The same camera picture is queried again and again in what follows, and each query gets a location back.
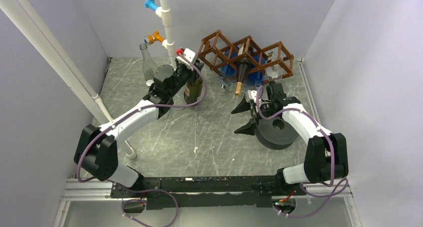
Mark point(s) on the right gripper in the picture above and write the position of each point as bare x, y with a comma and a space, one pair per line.
248, 128

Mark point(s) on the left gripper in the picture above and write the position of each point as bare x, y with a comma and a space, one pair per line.
194, 74

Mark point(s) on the green bottle grey cap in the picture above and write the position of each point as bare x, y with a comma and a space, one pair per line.
193, 90

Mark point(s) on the clear bottle dark label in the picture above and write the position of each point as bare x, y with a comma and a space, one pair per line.
149, 67

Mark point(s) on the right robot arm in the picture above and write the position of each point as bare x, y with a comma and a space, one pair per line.
326, 156

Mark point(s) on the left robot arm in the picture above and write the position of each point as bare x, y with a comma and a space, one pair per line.
97, 150

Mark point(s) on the brown wooden wine rack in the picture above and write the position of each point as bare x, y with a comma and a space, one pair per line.
216, 51

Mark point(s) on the brown bottle gold foil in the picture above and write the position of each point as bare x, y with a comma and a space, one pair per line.
243, 67

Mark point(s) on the dark grey foam spool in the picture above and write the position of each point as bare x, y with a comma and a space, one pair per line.
281, 136

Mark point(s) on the orange tap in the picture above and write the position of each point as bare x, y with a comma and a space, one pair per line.
150, 39

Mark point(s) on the white pvc pipe stand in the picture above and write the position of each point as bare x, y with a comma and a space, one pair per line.
163, 11

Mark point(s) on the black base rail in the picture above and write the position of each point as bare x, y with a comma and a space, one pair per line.
167, 192

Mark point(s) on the white diagonal frame pipe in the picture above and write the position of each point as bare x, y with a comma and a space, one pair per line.
32, 26

